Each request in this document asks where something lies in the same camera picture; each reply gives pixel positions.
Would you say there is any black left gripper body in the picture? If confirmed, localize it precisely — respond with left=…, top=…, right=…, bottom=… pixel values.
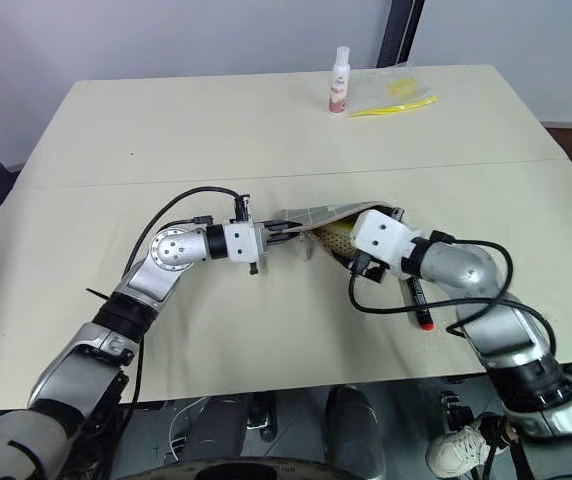
left=261, top=223, right=287, bottom=250

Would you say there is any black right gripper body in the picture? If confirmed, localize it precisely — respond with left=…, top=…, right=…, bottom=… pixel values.
left=349, top=252, right=388, bottom=284

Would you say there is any grey grid pouch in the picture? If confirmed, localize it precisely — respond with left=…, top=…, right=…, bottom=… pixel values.
left=264, top=199, right=408, bottom=265

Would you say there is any black marker with red cap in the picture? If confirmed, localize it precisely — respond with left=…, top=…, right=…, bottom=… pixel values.
left=406, top=275, right=436, bottom=333

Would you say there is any clear bag with yellow zip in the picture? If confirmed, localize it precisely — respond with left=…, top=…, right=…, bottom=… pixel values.
left=347, top=63, right=440, bottom=120

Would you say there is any white spray bottle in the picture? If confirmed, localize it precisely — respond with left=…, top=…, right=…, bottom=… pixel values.
left=327, top=45, right=354, bottom=118

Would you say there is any dark rounded shape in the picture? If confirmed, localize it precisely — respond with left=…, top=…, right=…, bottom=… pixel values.
left=323, top=384, right=388, bottom=480
left=179, top=396, right=248, bottom=465

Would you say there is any white sneaker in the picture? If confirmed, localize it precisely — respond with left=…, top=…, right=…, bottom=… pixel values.
left=425, top=416, right=511, bottom=480

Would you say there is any black upright pole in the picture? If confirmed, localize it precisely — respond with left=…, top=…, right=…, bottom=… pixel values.
left=375, top=0, right=427, bottom=69

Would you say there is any black curved rim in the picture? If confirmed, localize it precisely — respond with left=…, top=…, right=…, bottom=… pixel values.
left=124, top=455, right=348, bottom=480

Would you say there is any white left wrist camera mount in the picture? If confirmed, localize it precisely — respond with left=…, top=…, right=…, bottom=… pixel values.
left=222, top=193, right=268, bottom=277

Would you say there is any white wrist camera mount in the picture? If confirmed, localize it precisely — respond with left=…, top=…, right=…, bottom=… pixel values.
left=222, top=193, right=268, bottom=277
left=349, top=209, right=418, bottom=281

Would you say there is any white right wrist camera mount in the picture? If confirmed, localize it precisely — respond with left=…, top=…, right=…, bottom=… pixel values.
left=349, top=209, right=418, bottom=281

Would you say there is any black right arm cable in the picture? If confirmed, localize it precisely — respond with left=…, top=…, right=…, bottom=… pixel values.
left=347, top=229, right=560, bottom=362

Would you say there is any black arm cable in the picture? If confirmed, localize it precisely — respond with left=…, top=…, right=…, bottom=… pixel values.
left=347, top=229, right=560, bottom=362
left=120, top=186, right=247, bottom=281

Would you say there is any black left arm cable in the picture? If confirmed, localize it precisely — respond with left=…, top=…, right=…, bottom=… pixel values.
left=120, top=186, right=247, bottom=281

